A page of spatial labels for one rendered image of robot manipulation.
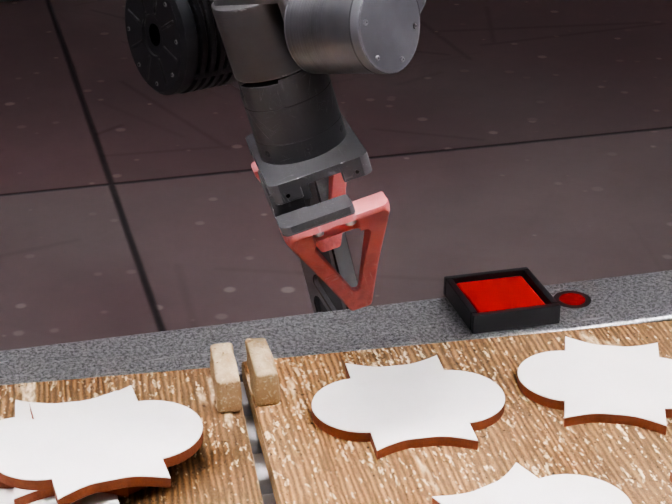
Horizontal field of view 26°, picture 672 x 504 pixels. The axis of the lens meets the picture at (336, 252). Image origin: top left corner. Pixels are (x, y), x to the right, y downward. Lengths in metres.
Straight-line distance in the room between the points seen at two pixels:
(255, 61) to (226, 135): 3.32
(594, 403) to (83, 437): 0.36
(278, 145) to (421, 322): 0.34
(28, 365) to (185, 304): 2.09
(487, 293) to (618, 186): 2.70
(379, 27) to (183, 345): 0.42
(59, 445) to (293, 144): 0.25
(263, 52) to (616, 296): 0.49
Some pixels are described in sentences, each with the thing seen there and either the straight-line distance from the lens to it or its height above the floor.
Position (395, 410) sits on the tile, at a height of 0.94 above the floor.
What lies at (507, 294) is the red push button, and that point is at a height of 0.93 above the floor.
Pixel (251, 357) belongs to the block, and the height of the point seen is 0.96.
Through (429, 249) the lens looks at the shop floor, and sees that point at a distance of 3.49.
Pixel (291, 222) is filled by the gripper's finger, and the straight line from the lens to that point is 0.88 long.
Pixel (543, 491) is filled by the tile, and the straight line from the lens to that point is 0.95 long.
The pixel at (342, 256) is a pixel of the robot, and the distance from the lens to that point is 2.13.
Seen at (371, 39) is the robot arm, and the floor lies 1.24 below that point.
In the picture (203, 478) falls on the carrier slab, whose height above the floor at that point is 0.94.
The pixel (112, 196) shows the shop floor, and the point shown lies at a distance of 3.82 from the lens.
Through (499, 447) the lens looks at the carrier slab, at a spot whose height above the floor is 0.94.
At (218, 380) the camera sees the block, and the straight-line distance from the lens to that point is 1.03.
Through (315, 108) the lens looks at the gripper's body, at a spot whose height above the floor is 1.18.
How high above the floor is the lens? 1.48
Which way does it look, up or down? 25 degrees down
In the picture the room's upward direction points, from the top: straight up
